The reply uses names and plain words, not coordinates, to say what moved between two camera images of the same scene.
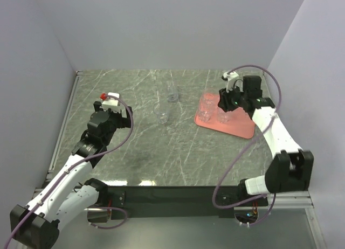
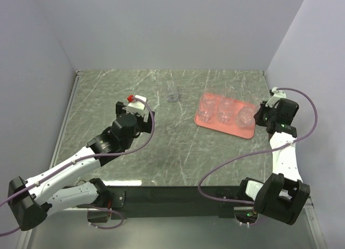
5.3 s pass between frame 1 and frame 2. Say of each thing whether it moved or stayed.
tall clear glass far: stayed
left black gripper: moved
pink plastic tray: stayed
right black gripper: moved
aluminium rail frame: stayed
